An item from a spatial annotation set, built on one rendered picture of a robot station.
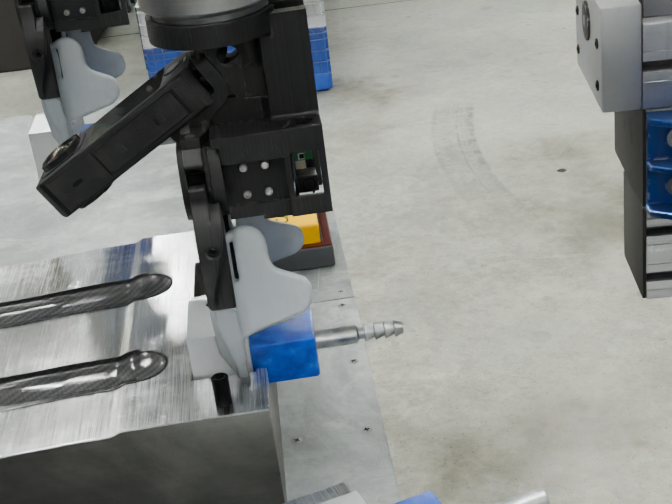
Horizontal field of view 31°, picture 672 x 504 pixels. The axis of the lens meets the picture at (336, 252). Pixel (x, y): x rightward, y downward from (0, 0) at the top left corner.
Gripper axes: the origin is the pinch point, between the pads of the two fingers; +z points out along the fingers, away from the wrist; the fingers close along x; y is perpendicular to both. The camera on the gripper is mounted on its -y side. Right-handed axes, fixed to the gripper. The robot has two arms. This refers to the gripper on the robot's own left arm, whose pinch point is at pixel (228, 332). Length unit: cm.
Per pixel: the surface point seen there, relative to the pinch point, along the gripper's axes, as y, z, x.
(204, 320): -1.3, -1.3, -0.4
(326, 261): 7.3, 9.9, 27.6
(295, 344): 4.0, 0.3, -2.1
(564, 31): 111, 90, 344
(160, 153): -8, 10, 61
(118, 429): -6.6, 1.5, -6.7
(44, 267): -14.0, 2.0, 17.6
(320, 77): 21, 85, 314
